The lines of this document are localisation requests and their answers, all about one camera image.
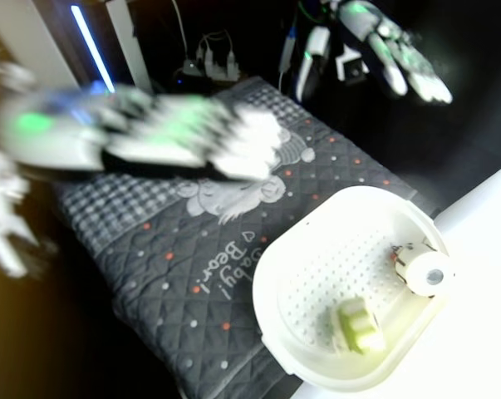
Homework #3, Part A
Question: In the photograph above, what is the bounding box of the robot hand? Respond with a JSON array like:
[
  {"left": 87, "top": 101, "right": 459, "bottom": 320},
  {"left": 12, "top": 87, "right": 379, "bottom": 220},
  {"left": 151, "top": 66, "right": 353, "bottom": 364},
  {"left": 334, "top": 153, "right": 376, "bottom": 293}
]
[
  {"left": 336, "top": 0, "right": 454, "bottom": 105},
  {"left": 0, "top": 85, "right": 285, "bottom": 184}
]

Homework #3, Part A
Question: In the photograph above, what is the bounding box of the green and white plastic toy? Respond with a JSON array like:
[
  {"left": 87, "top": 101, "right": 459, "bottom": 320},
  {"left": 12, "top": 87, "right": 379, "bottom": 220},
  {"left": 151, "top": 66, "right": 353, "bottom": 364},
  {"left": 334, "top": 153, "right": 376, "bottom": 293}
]
[{"left": 331, "top": 295, "right": 387, "bottom": 357}]

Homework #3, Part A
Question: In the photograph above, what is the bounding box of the white perforated plastic basket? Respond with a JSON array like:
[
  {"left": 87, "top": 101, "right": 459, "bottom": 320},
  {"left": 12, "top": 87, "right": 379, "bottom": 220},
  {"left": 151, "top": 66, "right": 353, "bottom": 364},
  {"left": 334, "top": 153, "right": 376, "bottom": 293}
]
[{"left": 252, "top": 185, "right": 453, "bottom": 394}]

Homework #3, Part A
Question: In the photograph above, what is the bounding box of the white power strip with plugs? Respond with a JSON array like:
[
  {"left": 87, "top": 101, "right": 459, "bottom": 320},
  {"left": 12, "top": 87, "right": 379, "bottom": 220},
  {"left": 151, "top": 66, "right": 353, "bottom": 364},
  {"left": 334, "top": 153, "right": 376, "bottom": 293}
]
[{"left": 181, "top": 31, "right": 242, "bottom": 84}]

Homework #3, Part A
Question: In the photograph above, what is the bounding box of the blue light strip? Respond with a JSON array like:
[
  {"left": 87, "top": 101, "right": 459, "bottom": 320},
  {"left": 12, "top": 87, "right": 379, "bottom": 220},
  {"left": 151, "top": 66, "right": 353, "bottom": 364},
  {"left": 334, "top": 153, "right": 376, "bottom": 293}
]
[{"left": 70, "top": 4, "right": 116, "bottom": 95}]

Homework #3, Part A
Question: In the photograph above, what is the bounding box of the grey quilt with bear print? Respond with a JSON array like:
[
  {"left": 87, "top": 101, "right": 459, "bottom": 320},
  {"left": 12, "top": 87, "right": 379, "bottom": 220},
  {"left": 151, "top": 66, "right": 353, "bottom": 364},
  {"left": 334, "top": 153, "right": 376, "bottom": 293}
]
[{"left": 52, "top": 76, "right": 434, "bottom": 399}]

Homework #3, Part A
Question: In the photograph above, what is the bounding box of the green cable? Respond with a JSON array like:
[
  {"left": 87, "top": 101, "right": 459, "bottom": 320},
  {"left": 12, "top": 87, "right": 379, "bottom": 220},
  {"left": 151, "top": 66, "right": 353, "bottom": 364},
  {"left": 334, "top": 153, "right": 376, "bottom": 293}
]
[{"left": 296, "top": 0, "right": 330, "bottom": 22}]

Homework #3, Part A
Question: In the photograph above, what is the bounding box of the white cable with blue plug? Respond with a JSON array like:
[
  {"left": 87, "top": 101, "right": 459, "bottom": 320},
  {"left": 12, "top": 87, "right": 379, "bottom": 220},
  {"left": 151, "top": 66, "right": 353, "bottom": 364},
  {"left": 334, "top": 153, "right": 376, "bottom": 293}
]
[{"left": 278, "top": 16, "right": 299, "bottom": 91}]

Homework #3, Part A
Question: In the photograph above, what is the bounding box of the white frame post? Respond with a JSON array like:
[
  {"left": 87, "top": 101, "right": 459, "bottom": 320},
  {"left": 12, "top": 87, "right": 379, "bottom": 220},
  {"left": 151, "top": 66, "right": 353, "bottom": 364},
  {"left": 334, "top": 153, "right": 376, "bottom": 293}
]
[
  {"left": 106, "top": 0, "right": 154, "bottom": 95},
  {"left": 0, "top": 0, "right": 81, "bottom": 91}
]

